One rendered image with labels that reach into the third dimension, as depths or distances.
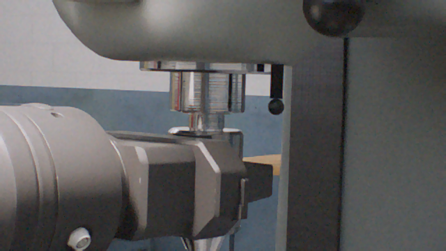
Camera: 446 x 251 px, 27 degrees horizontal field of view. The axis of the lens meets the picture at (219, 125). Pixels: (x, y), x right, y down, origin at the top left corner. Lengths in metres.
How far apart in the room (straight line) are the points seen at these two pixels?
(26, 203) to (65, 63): 6.03
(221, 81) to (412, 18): 0.15
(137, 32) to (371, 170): 0.48
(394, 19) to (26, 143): 0.29
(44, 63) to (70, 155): 6.15
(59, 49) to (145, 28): 6.01
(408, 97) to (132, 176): 0.47
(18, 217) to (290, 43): 0.19
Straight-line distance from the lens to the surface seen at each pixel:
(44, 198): 0.44
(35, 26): 6.68
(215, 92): 0.55
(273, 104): 0.54
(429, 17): 0.62
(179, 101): 0.56
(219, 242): 0.58
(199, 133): 0.55
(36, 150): 0.44
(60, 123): 0.47
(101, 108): 6.22
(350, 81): 0.94
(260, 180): 0.57
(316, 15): 0.44
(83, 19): 0.52
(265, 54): 0.52
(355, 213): 0.94
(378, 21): 0.64
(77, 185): 0.45
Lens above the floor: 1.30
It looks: 3 degrees down
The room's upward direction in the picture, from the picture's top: 2 degrees clockwise
